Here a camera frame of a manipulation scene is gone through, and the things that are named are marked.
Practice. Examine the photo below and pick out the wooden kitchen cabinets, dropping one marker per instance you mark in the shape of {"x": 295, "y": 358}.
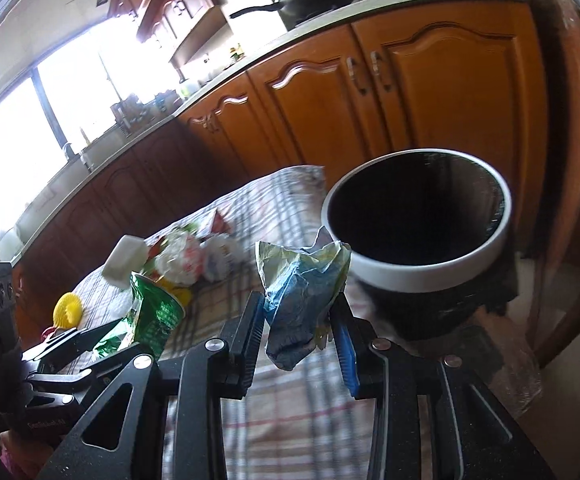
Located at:
{"x": 460, "y": 74}

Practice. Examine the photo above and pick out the black white-rimmed trash bin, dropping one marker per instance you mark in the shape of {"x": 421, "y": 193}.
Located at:
{"x": 432, "y": 237}

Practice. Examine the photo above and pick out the yellow round scrubber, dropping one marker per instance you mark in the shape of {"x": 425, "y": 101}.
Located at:
{"x": 67, "y": 312}

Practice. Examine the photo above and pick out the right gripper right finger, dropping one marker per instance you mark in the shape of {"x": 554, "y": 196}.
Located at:
{"x": 377, "y": 369}

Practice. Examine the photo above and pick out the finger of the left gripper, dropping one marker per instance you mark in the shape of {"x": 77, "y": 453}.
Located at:
{"x": 69, "y": 344}
{"x": 107, "y": 368}

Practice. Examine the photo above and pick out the green drink pouch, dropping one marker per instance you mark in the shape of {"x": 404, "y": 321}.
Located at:
{"x": 157, "y": 309}

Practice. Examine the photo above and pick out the white foam block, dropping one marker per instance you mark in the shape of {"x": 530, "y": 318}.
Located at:
{"x": 129, "y": 255}

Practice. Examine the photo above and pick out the white red wrapper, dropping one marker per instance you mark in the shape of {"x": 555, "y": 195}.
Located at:
{"x": 200, "y": 250}

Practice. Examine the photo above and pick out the plaid tablecloth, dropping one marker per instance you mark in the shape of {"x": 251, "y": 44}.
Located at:
{"x": 119, "y": 436}

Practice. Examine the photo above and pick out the blue green wrapper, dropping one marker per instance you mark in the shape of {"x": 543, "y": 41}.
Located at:
{"x": 300, "y": 286}

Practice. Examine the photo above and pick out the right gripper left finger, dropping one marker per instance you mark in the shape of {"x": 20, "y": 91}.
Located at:
{"x": 218, "y": 368}

